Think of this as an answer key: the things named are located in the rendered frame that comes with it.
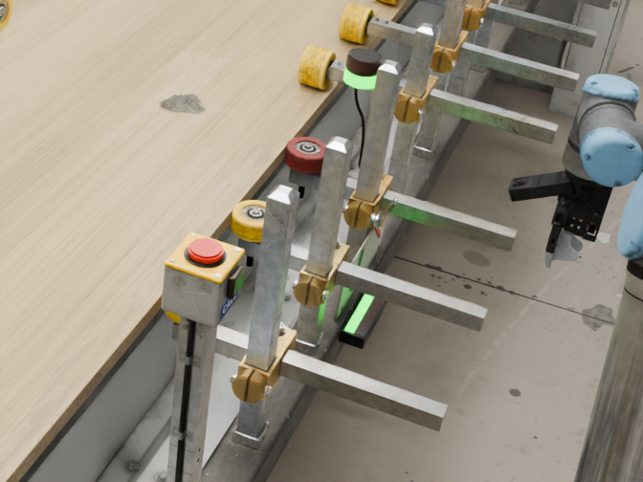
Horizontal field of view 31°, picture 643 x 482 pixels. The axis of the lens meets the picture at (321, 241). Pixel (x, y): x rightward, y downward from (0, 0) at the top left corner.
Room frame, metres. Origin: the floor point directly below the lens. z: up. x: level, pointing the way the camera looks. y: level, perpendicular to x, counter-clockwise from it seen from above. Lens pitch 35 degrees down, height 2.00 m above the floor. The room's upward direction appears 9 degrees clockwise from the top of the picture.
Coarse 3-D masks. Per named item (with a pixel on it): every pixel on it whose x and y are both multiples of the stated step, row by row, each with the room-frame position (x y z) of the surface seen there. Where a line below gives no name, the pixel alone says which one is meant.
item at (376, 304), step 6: (378, 300) 1.70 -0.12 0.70; (384, 300) 1.70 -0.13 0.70; (372, 306) 1.68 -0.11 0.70; (378, 306) 1.68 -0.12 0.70; (366, 312) 1.66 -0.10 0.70; (372, 312) 1.66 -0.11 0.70; (366, 318) 1.64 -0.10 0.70; (372, 318) 1.64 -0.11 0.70; (360, 324) 1.62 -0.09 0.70; (366, 324) 1.62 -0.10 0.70; (360, 330) 1.60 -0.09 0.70; (366, 330) 1.60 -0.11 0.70
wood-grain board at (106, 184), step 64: (64, 0) 2.32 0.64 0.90; (128, 0) 2.37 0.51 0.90; (192, 0) 2.43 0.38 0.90; (256, 0) 2.48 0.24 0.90; (320, 0) 2.54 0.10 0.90; (0, 64) 1.98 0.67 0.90; (64, 64) 2.03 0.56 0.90; (128, 64) 2.07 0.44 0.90; (192, 64) 2.12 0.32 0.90; (256, 64) 2.17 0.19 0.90; (0, 128) 1.75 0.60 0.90; (64, 128) 1.79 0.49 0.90; (128, 128) 1.83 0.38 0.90; (192, 128) 1.86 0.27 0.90; (256, 128) 1.90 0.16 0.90; (0, 192) 1.56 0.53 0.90; (64, 192) 1.59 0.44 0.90; (128, 192) 1.62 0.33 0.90; (192, 192) 1.65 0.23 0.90; (0, 256) 1.39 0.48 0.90; (64, 256) 1.42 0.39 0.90; (128, 256) 1.44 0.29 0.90; (0, 320) 1.24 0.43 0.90; (64, 320) 1.27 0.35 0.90; (128, 320) 1.29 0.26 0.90; (0, 384) 1.12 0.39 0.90; (64, 384) 1.14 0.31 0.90; (0, 448) 1.01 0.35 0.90
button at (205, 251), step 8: (200, 240) 1.06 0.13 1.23; (208, 240) 1.06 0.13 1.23; (192, 248) 1.04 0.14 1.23; (200, 248) 1.04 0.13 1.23; (208, 248) 1.05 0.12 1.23; (216, 248) 1.05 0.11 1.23; (192, 256) 1.03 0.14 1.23; (200, 256) 1.03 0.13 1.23; (208, 256) 1.03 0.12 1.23; (216, 256) 1.04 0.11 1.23
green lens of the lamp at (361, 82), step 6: (348, 72) 1.78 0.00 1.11; (348, 78) 1.77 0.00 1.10; (354, 78) 1.77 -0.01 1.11; (360, 78) 1.76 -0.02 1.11; (366, 78) 1.77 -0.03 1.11; (372, 78) 1.77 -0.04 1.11; (348, 84) 1.77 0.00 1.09; (354, 84) 1.77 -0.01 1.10; (360, 84) 1.76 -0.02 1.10; (366, 84) 1.77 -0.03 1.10; (372, 84) 1.77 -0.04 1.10
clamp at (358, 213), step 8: (384, 184) 1.83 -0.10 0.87; (384, 192) 1.81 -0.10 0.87; (352, 200) 1.76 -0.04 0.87; (360, 200) 1.76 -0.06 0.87; (376, 200) 1.77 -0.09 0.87; (344, 208) 1.76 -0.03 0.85; (352, 208) 1.74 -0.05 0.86; (360, 208) 1.74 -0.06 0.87; (368, 208) 1.75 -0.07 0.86; (376, 208) 1.77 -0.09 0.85; (344, 216) 1.74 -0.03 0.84; (352, 216) 1.74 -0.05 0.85; (360, 216) 1.74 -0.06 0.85; (368, 216) 1.74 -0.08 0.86; (352, 224) 1.74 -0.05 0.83; (360, 224) 1.74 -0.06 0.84; (368, 224) 1.73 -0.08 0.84
